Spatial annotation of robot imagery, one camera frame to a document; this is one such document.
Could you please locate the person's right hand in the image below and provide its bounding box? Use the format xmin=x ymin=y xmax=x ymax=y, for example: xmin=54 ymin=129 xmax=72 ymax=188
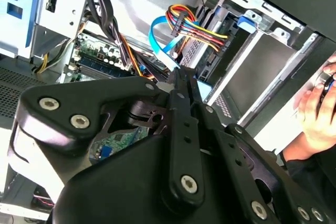
xmin=322 ymin=53 xmax=336 ymax=76

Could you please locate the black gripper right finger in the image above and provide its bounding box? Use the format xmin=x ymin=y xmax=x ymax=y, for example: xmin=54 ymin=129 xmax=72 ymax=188
xmin=183 ymin=68 xmax=326 ymax=224

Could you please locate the round black tool blue ring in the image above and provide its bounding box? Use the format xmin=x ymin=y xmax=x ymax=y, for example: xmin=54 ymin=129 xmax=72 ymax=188
xmin=314 ymin=70 xmax=336 ymax=99

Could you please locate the hard disk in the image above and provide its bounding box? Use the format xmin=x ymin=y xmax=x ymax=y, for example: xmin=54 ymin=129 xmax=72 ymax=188
xmin=180 ymin=6 xmax=262 ymax=101

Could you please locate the person's left hand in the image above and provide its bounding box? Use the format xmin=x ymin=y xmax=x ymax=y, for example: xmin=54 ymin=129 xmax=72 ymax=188
xmin=283 ymin=83 xmax=336 ymax=162

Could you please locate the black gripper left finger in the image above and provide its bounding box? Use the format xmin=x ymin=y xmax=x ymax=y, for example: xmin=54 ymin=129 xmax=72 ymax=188
xmin=7 ymin=68 xmax=206 ymax=209

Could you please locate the blue data wire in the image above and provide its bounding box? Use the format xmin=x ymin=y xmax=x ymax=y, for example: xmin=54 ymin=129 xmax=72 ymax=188
xmin=148 ymin=15 xmax=182 ymax=69

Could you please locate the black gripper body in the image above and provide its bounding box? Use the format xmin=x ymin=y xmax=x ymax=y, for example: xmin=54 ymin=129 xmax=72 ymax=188
xmin=51 ymin=135 xmax=253 ymax=224

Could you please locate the multicoloured power wire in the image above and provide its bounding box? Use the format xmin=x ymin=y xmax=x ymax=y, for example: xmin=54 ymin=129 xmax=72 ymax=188
xmin=164 ymin=3 xmax=232 ymax=53

